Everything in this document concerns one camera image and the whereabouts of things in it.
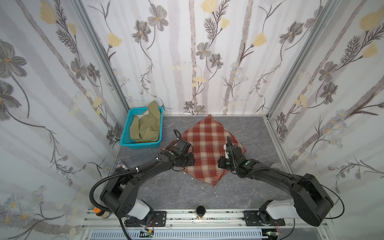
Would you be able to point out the olive green skirt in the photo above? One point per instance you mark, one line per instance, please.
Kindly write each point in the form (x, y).
(146, 128)

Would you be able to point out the red plaid wool skirt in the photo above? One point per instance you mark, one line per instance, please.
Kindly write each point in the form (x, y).
(208, 138)

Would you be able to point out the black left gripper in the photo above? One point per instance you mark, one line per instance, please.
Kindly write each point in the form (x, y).
(186, 158)

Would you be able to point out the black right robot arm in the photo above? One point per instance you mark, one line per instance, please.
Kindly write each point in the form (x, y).
(309, 201)

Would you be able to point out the black knob jar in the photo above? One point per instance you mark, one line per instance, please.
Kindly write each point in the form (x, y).
(200, 212)

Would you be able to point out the aluminium front rail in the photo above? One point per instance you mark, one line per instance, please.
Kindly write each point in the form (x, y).
(228, 224)

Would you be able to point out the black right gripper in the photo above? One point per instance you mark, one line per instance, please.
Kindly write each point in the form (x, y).
(226, 162)

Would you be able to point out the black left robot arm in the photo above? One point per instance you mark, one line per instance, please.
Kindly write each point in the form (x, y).
(118, 193)

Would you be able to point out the clear tape roll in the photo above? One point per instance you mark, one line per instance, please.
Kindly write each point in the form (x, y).
(280, 167)

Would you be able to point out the teal plastic basket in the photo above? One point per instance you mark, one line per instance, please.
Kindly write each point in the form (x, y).
(126, 141)

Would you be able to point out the orange capped bottle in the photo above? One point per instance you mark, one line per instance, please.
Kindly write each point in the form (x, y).
(101, 213)

